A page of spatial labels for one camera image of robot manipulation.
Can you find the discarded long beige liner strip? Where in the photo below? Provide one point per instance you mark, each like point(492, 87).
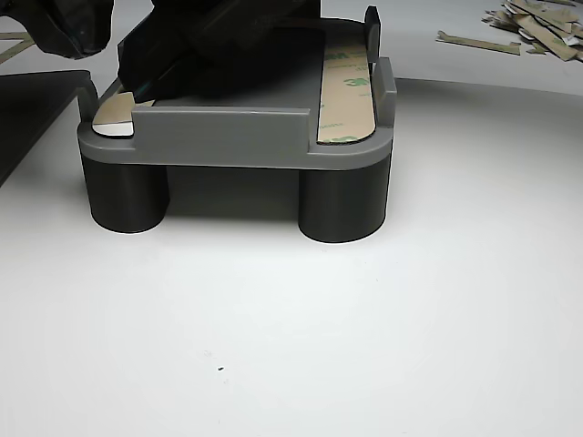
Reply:
point(478, 43)

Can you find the grey printed fixture with legs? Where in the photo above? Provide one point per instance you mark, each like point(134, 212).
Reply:
point(228, 136)

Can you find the white adhesive tape strip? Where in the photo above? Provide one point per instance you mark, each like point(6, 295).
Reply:
point(114, 130)

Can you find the beige marking tape line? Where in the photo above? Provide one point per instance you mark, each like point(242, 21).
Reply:
point(13, 34)

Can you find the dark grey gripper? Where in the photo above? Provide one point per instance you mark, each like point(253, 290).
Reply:
point(246, 27)

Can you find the dark grey robot arm with gripper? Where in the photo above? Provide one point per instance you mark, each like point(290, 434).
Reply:
point(59, 27)

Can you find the beige tape liner with 3M print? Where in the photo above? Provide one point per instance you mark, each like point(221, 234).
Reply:
point(346, 100)

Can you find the beige tape liner printed 468MP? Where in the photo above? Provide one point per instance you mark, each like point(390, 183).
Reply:
point(116, 109)

